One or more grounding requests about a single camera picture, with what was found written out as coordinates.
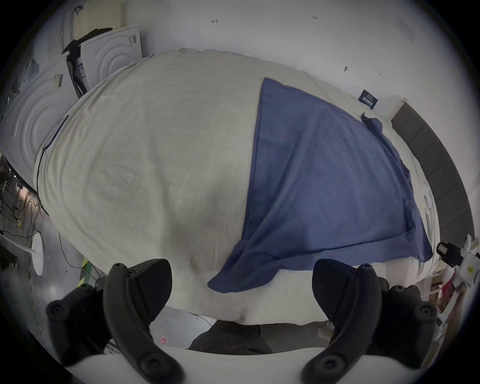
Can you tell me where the white washing machine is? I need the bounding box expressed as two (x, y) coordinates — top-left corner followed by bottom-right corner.
(79, 26), (146, 91)
(0, 56), (82, 190)

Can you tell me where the dark blue shirt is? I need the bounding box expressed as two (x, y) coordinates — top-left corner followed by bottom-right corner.
(207, 77), (434, 293)

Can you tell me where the black cable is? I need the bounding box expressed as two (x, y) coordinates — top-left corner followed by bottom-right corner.
(35, 114), (70, 216)

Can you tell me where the white round stand base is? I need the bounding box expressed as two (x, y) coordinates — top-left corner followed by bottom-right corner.
(0, 230), (46, 278)

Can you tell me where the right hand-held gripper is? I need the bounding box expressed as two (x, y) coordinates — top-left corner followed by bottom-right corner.
(436, 234), (480, 290)

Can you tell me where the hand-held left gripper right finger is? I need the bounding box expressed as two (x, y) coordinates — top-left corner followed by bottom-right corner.
(301, 259), (439, 384)

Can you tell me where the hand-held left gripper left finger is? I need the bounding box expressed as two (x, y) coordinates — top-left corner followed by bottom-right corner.
(46, 258), (185, 384)

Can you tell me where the dark blue label card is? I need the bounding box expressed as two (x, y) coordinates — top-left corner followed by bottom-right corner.
(358, 89), (377, 110)

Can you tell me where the grey padded headboard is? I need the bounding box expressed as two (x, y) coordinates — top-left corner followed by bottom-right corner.
(390, 102), (475, 242)

